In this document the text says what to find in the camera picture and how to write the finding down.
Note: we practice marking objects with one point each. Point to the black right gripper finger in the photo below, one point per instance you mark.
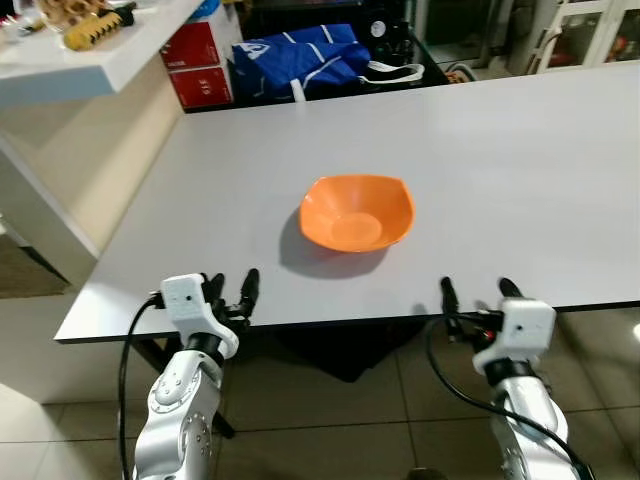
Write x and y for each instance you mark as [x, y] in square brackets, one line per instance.
[510, 289]
[450, 297]

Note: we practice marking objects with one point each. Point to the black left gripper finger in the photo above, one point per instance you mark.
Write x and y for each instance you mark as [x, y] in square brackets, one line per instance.
[216, 287]
[249, 290]

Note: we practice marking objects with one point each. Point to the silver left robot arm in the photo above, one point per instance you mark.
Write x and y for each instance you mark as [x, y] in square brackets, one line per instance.
[180, 410]

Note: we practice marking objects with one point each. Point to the black bag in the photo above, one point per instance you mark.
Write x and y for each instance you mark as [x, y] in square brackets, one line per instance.
[345, 350]

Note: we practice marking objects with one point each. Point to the orange bowl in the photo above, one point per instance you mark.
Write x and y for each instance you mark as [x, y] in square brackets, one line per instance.
[355, 212]

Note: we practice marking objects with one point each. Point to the red cardboard box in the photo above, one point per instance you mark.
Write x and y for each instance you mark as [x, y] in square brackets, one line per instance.
[198, 65]

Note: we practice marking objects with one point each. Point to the black white shoe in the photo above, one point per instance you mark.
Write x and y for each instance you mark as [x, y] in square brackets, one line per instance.
[395, 73]

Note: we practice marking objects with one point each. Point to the blue white bag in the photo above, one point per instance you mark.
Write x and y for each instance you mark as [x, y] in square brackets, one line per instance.
[300, 60]

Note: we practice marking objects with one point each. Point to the white counter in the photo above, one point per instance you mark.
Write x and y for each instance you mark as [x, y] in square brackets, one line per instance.
[70, 70]

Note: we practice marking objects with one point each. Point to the white glass-door cabinet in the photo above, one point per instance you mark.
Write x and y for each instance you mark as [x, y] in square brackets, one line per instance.
[590, 35]

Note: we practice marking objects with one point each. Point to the black device with white dial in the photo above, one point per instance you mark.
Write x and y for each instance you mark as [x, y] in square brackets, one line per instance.
[385, 30]

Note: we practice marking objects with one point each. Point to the blue white box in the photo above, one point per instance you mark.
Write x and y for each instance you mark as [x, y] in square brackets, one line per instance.
[212, 8]

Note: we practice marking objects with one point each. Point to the yellow black toy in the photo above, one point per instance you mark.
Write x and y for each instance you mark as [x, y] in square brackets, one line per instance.
[90, 32]

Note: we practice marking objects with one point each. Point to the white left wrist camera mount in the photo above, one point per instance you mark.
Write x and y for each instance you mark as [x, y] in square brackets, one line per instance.
[187, 300]

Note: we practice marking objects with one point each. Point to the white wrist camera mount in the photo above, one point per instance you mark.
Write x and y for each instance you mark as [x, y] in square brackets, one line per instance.
[187, 300]
[520, 330]

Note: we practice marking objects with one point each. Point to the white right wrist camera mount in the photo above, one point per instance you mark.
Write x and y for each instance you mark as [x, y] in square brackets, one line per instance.
[520, 330]

